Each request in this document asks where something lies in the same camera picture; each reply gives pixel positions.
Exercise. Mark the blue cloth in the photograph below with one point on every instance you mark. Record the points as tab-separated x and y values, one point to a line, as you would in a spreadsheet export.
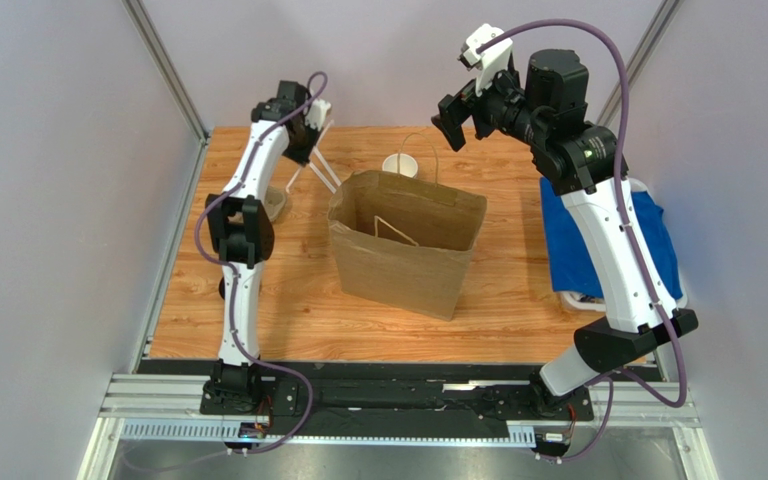
650	246

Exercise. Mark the aluminium rail frame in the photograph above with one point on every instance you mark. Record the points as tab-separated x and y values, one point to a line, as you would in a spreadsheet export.
150	427

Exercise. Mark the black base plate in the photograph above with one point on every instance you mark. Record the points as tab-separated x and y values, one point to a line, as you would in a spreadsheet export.
395	400

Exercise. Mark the white plastic basket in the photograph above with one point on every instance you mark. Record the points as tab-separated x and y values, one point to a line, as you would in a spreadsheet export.
584	303

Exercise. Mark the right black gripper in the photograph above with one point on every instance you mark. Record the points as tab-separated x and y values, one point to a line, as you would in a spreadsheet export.
465	117

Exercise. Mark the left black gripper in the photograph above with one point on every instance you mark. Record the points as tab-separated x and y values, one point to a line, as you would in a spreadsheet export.
303	156

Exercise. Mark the far kraft paper cup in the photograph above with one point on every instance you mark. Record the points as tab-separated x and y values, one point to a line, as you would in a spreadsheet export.
402	164

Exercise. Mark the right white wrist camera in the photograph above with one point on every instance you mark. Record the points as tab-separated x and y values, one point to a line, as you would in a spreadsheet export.
490	61

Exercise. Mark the brown paper bag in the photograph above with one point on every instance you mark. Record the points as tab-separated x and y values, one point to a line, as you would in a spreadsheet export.
404	242

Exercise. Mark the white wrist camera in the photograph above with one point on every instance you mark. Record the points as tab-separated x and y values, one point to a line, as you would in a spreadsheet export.
490	61
318	114

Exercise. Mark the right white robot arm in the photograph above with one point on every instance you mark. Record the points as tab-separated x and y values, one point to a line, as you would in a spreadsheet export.
545	109

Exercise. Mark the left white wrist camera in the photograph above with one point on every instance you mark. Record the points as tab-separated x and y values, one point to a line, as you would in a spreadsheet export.
318	114

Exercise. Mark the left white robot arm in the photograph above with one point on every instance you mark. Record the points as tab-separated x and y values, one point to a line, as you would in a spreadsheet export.
242	236

